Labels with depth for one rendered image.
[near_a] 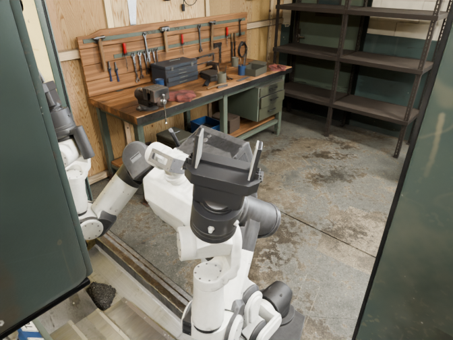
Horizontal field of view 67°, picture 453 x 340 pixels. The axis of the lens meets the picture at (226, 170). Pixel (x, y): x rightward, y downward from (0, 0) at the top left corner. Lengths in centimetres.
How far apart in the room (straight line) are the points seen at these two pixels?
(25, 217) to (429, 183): 51
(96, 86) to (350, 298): 266
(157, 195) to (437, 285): 70
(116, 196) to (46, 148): 93
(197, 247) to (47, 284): 38
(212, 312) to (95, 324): 78
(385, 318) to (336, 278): 186
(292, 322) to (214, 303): 138
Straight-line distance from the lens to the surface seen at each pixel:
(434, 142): 56
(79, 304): 156
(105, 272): 172
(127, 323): 145
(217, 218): 57
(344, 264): 273
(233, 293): 86
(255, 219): 86
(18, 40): 24
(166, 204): 98
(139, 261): 153
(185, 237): 65
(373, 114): 430
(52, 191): 26
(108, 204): 118
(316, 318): 237
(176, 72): 349
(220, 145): 103
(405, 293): 71
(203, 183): 53
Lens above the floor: 185
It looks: 30 degrees down
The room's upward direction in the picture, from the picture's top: straight up
